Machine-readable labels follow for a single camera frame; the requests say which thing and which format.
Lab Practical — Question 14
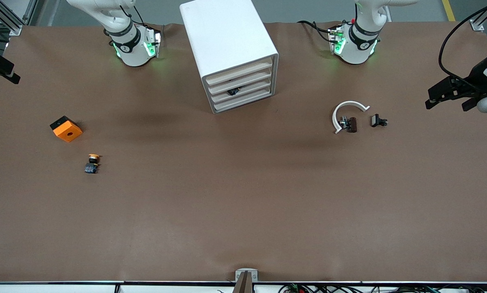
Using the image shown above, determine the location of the white curved plastic part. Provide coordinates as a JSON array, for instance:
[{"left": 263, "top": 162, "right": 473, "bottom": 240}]
[{"left": 333, "top": 101, "right": 371, "bottom": 135}]

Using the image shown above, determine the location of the empty cream drawer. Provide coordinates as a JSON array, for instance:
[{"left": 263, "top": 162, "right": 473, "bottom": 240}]
[{"left": 213, "top": 86, "right": 276, "bottom": 113}]

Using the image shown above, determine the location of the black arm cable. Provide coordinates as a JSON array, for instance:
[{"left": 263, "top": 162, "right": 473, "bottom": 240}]
[
  {"left": 439, "top": 0, "right": 487, "bottom": 81},
  {"left": 121, "top": 3, "right": 146, "bottom": 27}
]

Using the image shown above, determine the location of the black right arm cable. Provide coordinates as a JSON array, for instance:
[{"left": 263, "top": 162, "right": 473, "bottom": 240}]
[{"left": 121, "top": 3, "right": 146, "bottom": 27}]

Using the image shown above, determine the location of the yellow push button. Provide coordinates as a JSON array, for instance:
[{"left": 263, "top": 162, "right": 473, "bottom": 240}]
[{"left": 84, "top": 153, "right": 102, "bottom": 175}]

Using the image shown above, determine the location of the white drawer cabinet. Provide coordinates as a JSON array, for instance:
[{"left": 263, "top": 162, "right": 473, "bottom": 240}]
[{"left": 180, "top": 0, "right": 279, "bottom": 114}]

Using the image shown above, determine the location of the black base cable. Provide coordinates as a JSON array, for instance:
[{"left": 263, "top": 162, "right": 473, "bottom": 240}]
[{"left": 298, "top": 20, "right": 337, "bottom": 43}]

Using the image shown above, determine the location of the orange cube block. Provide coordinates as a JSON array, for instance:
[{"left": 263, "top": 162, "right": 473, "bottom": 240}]
[{"left": 50, "top": 116, "right": 83, "bottom": 143}]

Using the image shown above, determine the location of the aluminium frame profile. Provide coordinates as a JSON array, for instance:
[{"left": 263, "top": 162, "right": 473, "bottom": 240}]
[
  {"left": 470, "top": 0, "right": 487, "bottom": 31},
  {"left": 0, "top": 0, "right": 38, "bottom": 37}
]

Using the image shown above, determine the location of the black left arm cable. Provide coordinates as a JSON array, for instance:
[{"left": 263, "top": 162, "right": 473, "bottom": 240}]
[{"left": 439, "top": 0, "right": 487, "bottom": 81}]

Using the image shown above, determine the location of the grey metal bracket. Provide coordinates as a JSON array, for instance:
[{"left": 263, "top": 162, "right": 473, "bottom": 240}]
[{"left": 235, "top": 268, "right": 258, "bottom": 282}]

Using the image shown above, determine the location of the small brown component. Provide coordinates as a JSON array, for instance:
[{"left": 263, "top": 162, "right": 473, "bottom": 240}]
[{"left": 339, "top": 116, "right": 358, "bottom": 133}]

